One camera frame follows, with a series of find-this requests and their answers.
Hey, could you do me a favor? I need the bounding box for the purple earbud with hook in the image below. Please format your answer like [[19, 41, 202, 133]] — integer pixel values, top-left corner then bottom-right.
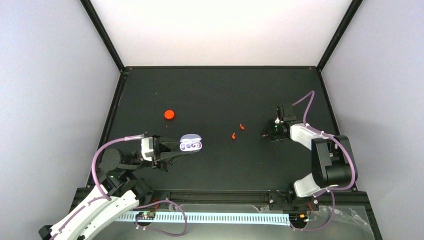
[[191, 141, 202, 151]]

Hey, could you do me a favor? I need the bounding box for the clear plastic sheet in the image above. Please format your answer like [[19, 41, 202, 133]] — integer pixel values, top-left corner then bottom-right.
[[170, 206, 372, 234]]

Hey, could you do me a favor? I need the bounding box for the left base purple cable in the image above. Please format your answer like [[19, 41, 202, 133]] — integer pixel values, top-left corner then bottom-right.
[[132, 198, 189, 237]]

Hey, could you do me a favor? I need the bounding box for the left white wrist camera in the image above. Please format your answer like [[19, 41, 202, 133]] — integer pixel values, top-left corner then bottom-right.
[[140, 137, 156, 162]]

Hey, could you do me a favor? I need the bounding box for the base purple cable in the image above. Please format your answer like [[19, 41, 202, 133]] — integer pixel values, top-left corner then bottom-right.
[[289, 188, 335, 232], [132, 198, 189, 237]]

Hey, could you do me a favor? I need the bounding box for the right circuit board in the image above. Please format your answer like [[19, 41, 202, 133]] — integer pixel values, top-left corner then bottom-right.
[[289, 214, 317, 223]]

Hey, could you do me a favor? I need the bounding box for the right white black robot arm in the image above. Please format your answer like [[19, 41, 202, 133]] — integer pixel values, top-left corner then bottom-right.
[[260, 104, 358, 210]]

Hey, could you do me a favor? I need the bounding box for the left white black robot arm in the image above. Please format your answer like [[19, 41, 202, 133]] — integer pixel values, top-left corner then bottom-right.
[[38, 133, 203, 240]]

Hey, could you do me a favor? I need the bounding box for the lavender earbud charging case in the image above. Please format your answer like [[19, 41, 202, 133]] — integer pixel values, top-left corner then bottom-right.
[[179, 133, 202, 152]]

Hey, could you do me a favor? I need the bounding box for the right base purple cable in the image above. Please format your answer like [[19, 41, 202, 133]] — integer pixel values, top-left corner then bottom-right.
[[289, 188, 335, 232]]

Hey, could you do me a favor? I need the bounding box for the circuit board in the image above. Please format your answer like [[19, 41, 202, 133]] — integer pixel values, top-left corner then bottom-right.
[[135, 211, 156, 222], [289, 214, 317, 223]]

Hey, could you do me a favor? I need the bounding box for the left circuit board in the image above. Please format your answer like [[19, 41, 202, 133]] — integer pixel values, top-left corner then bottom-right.
[[135, 211, 156, 222]]

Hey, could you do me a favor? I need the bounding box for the orange round case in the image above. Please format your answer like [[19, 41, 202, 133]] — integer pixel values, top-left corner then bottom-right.
[[164, 109, 175, 120]]

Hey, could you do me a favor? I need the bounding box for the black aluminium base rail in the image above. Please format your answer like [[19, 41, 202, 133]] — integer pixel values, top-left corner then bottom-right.
[[71, 188, 370, 208]]

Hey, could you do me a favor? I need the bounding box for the light blue slotted cable duct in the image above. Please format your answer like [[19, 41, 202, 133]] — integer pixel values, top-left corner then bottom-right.
[[116, 211, 290, 226]]

